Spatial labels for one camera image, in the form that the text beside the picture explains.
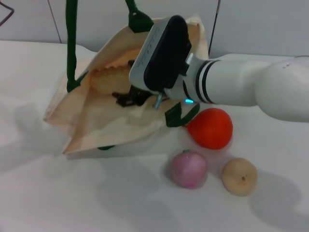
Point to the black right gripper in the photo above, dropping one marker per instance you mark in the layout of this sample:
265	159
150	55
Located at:
138	90

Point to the striped toy bread loaf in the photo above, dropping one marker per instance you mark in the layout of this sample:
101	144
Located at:
108	79

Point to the tan round fruit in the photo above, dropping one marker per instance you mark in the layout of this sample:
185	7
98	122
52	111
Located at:
239	176

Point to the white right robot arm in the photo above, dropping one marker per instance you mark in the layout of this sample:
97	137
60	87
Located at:
241	82

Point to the orange toy fruit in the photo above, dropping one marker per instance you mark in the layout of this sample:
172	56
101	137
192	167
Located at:
210	128

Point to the pink toy peach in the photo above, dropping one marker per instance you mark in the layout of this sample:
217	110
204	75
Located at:
188	169

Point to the white tablecloth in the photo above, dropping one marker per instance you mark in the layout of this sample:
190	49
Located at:
96	198

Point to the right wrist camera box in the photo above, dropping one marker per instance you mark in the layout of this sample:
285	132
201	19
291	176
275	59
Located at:
161	53

